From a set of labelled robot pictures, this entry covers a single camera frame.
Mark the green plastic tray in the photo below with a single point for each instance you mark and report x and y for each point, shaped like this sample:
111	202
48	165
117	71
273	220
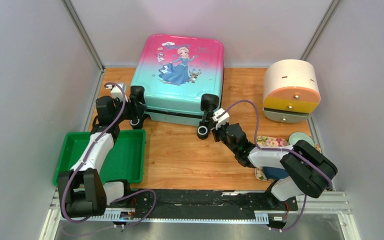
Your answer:
125	161

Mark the floral pattern tray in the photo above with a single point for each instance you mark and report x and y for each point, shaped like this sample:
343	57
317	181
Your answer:
277	142

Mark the dark blue plate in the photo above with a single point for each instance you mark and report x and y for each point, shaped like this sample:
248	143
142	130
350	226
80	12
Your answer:
272	173

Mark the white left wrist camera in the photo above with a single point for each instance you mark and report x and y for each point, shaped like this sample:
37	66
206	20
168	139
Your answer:
118	91

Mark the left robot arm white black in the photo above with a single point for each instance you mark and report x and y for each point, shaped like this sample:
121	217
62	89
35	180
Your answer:
82	194

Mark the light green saucer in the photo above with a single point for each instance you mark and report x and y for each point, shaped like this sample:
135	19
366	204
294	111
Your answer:
297	136

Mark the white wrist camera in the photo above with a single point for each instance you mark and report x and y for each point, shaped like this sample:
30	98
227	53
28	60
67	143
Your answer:
220	118
118	91

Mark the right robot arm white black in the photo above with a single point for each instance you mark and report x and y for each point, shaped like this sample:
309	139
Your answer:
309	172

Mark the round pastel drawer cabinet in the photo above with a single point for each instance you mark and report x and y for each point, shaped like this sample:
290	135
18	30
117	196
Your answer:
290	91

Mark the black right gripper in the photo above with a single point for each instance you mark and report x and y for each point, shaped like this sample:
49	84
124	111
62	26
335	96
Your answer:
215	131

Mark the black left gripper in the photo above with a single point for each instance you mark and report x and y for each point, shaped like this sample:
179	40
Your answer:
137	110

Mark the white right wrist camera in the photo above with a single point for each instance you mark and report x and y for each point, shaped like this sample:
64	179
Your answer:
220	118

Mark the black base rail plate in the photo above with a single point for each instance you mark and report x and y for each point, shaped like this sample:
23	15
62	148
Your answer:
187	204

